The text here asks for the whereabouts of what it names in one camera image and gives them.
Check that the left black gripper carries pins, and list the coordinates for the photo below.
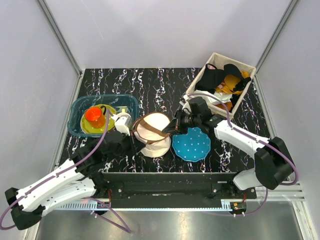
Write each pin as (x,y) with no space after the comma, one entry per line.
(135,146)

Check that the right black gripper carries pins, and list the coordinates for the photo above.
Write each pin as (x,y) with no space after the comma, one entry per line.
(176,126)

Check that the cream round laundry bag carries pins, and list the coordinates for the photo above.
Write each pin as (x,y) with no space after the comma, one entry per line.
(148,130)

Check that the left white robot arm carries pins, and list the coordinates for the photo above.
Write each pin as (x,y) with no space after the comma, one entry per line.
(79,177)

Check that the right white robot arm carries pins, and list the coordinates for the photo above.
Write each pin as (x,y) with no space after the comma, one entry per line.
(272,161)

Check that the blue polka dot plate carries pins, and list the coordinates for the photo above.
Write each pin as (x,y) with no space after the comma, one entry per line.
(193,146)

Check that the cream ceramic cup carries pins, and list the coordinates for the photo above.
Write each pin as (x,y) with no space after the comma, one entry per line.
(124,116)

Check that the orange mug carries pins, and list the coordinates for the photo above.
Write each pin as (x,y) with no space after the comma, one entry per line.
(96,116)

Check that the white garment in basket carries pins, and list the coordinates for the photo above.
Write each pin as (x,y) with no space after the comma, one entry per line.
(213,98)

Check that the black garment in basket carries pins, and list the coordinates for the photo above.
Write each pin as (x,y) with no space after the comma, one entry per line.
(213,77)

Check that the wicker basket with liner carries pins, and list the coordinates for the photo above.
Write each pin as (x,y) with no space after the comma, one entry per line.
(219,61)

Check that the mustard yellow garment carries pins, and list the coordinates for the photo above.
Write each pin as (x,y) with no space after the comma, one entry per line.
(235,86)

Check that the teal plastic tub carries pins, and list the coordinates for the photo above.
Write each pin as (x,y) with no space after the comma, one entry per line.
(78,126)

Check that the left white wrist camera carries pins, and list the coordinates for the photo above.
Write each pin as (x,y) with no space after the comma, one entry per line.
(122,126)

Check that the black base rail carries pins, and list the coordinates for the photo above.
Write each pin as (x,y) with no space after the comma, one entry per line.
(173,191)

